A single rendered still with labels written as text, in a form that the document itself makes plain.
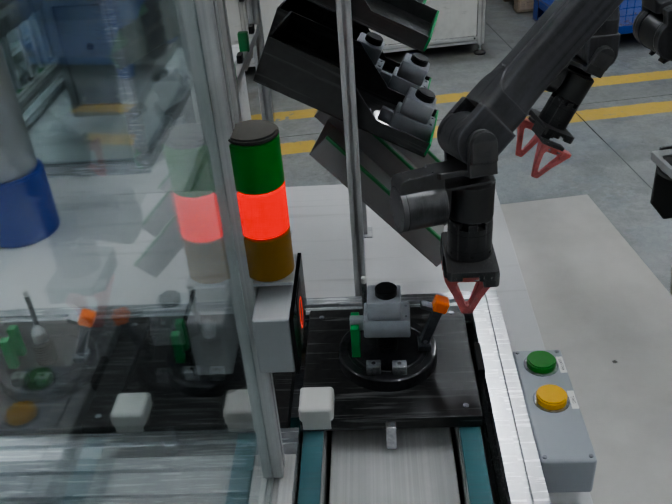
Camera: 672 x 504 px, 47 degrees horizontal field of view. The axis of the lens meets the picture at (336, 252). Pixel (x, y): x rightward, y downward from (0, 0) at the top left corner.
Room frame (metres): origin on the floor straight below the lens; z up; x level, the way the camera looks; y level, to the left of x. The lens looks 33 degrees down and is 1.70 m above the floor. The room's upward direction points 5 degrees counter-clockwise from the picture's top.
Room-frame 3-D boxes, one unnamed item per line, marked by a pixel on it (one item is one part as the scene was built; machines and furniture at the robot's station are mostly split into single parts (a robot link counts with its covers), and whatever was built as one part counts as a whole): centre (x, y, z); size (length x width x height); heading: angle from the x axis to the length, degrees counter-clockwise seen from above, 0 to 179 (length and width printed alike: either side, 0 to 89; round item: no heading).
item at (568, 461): (0.74, -0.27, 0.93); 0.21 x 0.07 x 0.06; 176
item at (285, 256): (0.66, 0.07, 1.28); 0.05 x 0.05 x 0.05
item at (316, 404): (0.75, 0.04, 0.97); 0.05 x 0.05 x 0.04; 86
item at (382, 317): (0.84, -0.05, 1.06); 0.08 x 0.04 x 0.07; 84
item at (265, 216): (0.66, 0.07, 1.33); 0.05 x 0.05 x 0.05
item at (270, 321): (0.66, 0.07, 1.29); 0.12 x 0.05 x 0.25; 176
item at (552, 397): (0.74, -0.27, 0.96); 0.04 x 0.04 x 0.02
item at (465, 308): (0.84, -0.17, 1.10); 0.07 x 0.07 x 0.09; 86
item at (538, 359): (0.81, -0.28, 0.96); 0.04 x 0.04 x 0.02
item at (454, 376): (0.84, -0.06, 0.96); 0.24 x 0.24 x 0.02; 86
